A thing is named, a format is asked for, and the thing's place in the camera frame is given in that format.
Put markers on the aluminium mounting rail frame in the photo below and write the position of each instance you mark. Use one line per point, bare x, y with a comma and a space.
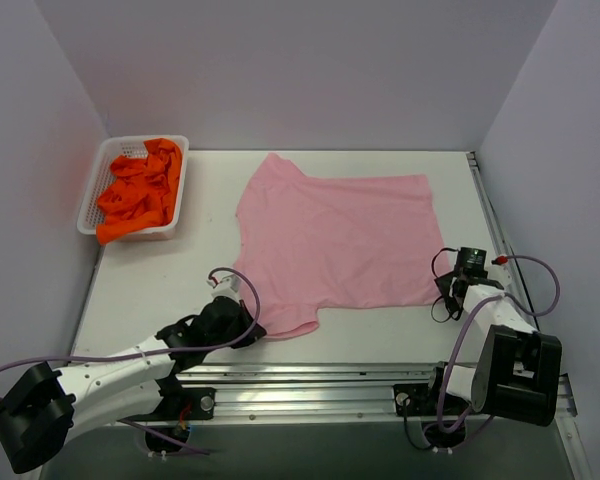
346, 369

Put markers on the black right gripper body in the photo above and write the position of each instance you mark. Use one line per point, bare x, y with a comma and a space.
453, 285

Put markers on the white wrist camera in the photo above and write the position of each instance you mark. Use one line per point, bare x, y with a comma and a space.
227, 286
498, 271

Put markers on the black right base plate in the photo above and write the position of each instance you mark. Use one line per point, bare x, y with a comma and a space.
415, 399

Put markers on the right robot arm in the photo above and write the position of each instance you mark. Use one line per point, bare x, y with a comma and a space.
500, 365

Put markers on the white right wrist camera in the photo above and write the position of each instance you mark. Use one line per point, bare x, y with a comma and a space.
498, 271

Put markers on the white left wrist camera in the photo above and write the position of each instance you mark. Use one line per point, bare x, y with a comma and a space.
227, 286

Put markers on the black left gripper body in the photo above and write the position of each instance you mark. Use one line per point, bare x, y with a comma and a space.
247, 323

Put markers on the pink t-shirt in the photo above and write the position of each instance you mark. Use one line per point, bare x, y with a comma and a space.
310, 243

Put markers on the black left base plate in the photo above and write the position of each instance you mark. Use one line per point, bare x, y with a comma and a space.
183, 404

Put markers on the white plastic basket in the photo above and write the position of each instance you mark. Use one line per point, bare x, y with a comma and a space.
132, 146

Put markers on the orange t-shirt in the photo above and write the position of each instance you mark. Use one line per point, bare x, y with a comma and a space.
144, 192

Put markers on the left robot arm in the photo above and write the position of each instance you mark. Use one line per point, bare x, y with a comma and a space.
58, 399

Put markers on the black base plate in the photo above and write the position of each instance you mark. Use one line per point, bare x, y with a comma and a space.
183, 404
415, 399

